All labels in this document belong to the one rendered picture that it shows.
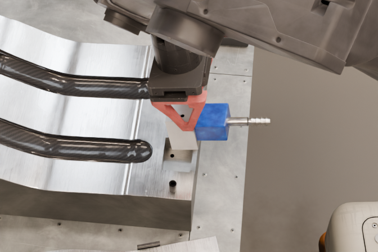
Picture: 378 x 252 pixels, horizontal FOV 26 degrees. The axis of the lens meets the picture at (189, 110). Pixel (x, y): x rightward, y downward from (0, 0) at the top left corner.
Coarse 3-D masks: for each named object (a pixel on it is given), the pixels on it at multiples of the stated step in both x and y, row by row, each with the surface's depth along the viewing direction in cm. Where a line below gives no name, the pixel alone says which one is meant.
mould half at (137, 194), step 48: (0, 48) 118; (48, 48) 122; (96, 48) 124; (144, 48) 123; (0, 96) 114; (48, 96) 118; (0, 144) 110; (0, 192) 111; (48, 192) 110; (96, 192) 109; (144, 192) 108; (192, 192) 109
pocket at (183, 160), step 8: (168, 144) 115; (168, 152) 115; (176, 152) 115; (184, 152) 115; (192, 152) 115; (168, 160) 114; (176, 160) 114; (184, 160) 114; (192, 160) 113; (168, 168) 114; (176, 168) 114; (184, 168) 114; (192, 168) 112
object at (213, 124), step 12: (180, 108) 105; (192, 108) 105; (204, 108) 107; (216, 108) 106; (228, 108) 107; (168, 120) 104; (204, 120) 105; (216, 120) 105; (228, 120) 106; (240, 120) 105; (252, 120) 105; (264, 120) 105; (168, 132) 106; (180, 132) 105; (192, 132) 105; (204, 132) 105; (216, 132) 105; (228, 132) 106; (180, 144) 107; (192, 144) 106
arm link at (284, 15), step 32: (160, 0) 49; (192, 0) 47; (224, 0) 46; (256, 0) 46; (288, 0) 45; (320, 0) 45; (352, 0) 44; (224, 32) 50; (256, 32) 45; (288, 32) 44; (320, 32) 44; (352, 32) 45; (320, 64) 44; (352, 64) 46
